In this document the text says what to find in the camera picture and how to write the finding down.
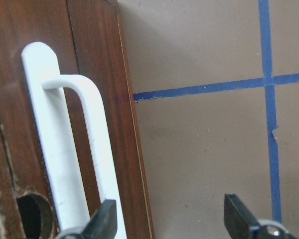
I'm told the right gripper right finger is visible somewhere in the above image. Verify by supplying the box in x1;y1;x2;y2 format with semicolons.
224;194;295;239

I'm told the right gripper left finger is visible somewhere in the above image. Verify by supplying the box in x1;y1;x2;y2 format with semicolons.
56;199;118;239

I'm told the white drawer handle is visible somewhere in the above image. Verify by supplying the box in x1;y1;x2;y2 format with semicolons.
21;42;127;239

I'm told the dark wooden drawer cabinet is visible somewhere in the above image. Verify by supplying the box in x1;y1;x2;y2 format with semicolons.
0;0;154;239

